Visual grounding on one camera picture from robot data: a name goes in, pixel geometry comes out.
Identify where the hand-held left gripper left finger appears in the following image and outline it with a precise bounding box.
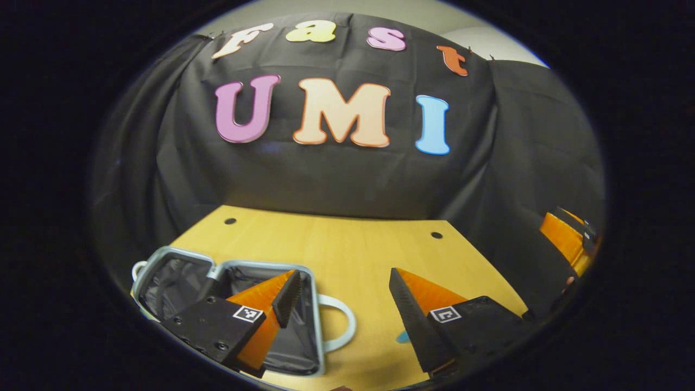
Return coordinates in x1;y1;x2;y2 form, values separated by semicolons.
161;269;302;380

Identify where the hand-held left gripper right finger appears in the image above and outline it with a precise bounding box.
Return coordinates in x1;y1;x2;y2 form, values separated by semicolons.
388;266;532;380

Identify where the black backdrop cloth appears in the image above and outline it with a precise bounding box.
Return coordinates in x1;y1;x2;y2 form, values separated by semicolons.
90;12;608;326

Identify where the light blue suitcase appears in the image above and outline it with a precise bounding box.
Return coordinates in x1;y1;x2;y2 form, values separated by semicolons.
130;245;357;379

